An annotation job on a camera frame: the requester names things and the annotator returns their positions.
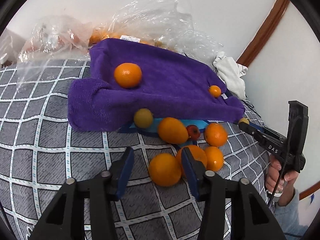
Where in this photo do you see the white cloth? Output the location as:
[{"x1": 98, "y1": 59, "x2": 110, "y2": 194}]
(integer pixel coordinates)
[{"x1": 212, "y1": 51, "x2": 248, "y2": 100}]

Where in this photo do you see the pile of bagged oranges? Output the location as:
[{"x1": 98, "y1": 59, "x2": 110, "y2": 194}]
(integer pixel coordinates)
[{"x1": 89, "y1": 27, "x2": 120, "y2": 44}]

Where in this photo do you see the yellow-green round fruit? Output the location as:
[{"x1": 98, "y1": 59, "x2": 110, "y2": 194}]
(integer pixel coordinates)
[{"x1": 133, "y1": 108, "x2": 154, "y2": 129}]

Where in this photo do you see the blue tray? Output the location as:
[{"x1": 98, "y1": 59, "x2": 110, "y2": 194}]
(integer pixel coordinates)
[{"x1": 117, "y1": 117, "x2": 210, "y2": 145}]

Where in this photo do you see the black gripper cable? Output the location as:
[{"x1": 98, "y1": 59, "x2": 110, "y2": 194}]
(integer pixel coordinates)
[{"x1": 267, "y1": 119, "x2": 297, "y2": 207}]

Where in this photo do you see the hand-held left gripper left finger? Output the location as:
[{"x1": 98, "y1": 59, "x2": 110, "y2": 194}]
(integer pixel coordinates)
[{"x1": 29, "y1": 147, "x2": 135, "y2": 240}]

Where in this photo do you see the person's right hand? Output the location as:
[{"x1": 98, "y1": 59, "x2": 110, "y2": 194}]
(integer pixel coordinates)
[{"x1": 265, "y1": 154, "x2": 299, "y2": 200}]

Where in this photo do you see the red pomegranate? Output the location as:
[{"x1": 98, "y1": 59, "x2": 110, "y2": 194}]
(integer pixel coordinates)
[{"x1": 186, "y1": 125, "x2": 201, "y2": 140}]

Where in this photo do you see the large orange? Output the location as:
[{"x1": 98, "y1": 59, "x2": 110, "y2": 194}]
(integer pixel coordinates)
[{"x1": 114, "y1": 62, "x2": 142, "y2": 89}]

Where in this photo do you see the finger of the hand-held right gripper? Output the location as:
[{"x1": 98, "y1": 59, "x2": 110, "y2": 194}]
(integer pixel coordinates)
[
  {"x1": 239, "y1": 124, "x2": 269, "y2": 144},
  {"x1": 249, "y1": 122, "x2": 283, "y2": 140}
]

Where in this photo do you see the large clear plastic bag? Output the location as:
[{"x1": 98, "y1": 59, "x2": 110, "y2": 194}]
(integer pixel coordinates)
[{"x1": 110, "y1": 0, "x2": 224, "y2": 60}]

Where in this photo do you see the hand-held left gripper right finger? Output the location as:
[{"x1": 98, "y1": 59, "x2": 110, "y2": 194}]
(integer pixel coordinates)
[{"x1": 181, "y1": 147, "x2": 287, "y2": 240}]

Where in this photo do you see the small orange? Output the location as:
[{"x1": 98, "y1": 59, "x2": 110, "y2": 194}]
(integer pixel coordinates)
[{"x1": 209, "y1": 85, "x2": 222, "y2": 98}]

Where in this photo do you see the crumpled clear plastic bag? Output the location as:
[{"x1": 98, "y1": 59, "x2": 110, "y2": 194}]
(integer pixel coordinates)
[{"x1": 17, "y1": 15, "x2": 94, "y2": 90}]

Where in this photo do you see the purple towel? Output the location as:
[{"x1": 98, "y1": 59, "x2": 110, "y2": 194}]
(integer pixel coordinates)
[{"x1": 67, "y1": 38, "x2": 245, "y2": 133}]

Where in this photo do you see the wooden door frame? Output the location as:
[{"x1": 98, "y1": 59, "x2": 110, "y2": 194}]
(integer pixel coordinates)
[{"x1": 236, "y1": 0, "x2": 320, "y2": 200}]

